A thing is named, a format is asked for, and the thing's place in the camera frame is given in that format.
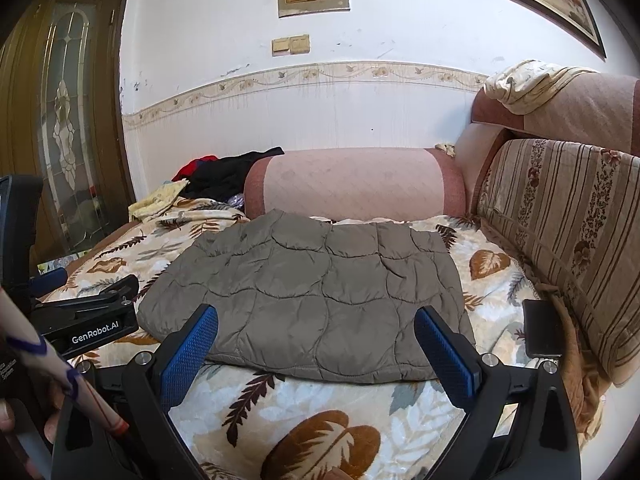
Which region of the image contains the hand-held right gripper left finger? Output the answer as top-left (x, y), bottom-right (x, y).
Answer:
top-left (51, 303), bottom-right (219, 480)

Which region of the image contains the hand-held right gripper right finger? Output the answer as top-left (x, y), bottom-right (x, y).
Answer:
top-left (414, 306), bottom-right (582, 480)

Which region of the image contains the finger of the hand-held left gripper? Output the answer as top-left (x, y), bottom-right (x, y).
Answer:
top-left (31, 274), bottom-right (141, 321)
top-left (30, 266), bottom-right (68, 295)

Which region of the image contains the grey quilted jacket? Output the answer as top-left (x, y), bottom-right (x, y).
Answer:
top-left (136, 208), bottom-right (477, 385)

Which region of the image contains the person's left hand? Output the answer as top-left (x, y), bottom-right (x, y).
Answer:
top-left (0, 400), bottom-right (63, 478)

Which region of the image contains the colourful printed sheet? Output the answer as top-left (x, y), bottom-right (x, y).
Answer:
top-left (37, 256), bottom-right (81, 273)

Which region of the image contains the beige stick with blue marks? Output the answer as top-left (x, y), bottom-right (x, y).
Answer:
top-left (0, 287), bottom-right (130, 436)

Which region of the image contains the black smartphone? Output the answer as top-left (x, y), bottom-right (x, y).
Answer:
top-left (522, 298), bottom-right (563, 359)

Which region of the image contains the leaf-print fleece blanket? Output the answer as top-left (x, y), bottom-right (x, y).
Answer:
top-left (37, 197), bottom-right (543, 480)

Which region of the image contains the pale yellow cloth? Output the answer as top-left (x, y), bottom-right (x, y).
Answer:
top-left (129, 180), bottom-right (188, 223)

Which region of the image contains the red garment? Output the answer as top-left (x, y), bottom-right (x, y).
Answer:
top-left (172, 156), bottom-right (221, 182)

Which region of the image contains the black garment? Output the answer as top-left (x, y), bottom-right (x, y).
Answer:
top-left (177, 146), bottom-right (286, 200)

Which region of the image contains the striped floral sofa cushion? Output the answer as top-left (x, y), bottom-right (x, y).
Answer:
top-left (475, 137), bottom-right (640, 388)

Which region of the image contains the wooden door with glass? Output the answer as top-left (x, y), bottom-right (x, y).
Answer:
top-left (0, 0), bottom-right (136, 266)

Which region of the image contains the cream cloth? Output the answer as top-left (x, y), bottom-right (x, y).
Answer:
top-left (482, 59), bottom-right (601, 116)

